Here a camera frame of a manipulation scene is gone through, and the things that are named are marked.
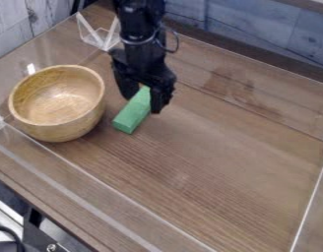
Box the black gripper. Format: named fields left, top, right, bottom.
left=110, top=42, right=176, bottom=114

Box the green rectangular block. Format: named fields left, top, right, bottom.
left=112, top=87, right=150, bottom=134

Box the wooden bowl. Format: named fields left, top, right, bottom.
left=7, top=65, right=106, bottom=143

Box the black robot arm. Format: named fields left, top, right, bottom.
left=110, top=0, right=177, bottom=114

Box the clear acrylic corner bracket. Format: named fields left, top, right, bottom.
left=76, top=13, right=121, bottom=52

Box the clear acrylic front wall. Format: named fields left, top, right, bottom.
left=0, top=122, right=216, bottom=252

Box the black metal table frame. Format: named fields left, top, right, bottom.
left=22, top=208, right=70, bottom=252

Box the black cable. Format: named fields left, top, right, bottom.
left=0, top=225, right=26, bottom=252

